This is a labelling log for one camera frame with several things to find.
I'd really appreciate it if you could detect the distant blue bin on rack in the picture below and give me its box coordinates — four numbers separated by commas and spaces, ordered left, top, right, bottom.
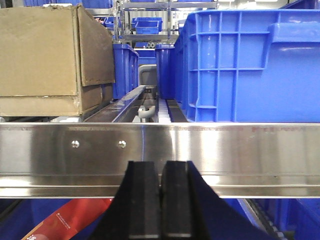
131, 17, 163, 35

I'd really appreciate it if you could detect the large blue bin upper right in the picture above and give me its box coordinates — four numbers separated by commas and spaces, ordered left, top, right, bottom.
174, 9, 320, 123

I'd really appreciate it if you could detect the blue bin upper shelf centre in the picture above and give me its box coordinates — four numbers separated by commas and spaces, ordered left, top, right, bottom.
155, 44, 175, 100

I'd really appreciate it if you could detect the blue plastic bin with pouch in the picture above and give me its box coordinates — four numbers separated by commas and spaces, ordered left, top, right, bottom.
0, 199, 102, 240

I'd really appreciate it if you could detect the blue plastic bin front right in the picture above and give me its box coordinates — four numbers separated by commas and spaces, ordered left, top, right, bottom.
225, 198, 320, 240

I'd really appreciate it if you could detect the brown cardboard box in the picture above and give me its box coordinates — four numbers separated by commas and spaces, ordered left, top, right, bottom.
0, 5, 115, 117

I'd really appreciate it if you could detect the blue bin shelf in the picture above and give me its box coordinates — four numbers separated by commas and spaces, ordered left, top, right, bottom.
112, 43, 139, 99
155, 44, 175, 100

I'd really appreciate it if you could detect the blue bin upper shelf left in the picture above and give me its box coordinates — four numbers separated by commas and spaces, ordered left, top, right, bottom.
112, 43, 139, 99

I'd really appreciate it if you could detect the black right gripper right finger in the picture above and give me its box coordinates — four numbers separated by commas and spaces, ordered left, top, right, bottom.
161, 161, 272, 240

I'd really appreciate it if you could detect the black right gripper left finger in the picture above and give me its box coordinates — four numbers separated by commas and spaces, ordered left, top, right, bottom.
93, 161, 160, 240

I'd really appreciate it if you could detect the background steel shelving rack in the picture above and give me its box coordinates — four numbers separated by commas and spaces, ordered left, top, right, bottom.
80, 0, 218, 48

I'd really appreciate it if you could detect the grey roller track divider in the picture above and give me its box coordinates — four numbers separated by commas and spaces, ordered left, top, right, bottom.
85, 85, 147, 123

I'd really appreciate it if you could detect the stainless steel shelf rail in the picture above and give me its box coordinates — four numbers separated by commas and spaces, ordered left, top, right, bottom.
0, 122, 320, 199

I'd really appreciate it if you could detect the long red printed pouch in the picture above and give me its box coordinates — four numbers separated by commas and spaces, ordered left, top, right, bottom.
23, 197, 113, 240

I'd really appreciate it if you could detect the grey plastic bracket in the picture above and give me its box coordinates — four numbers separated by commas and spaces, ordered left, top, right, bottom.
138, 64, 158, 122

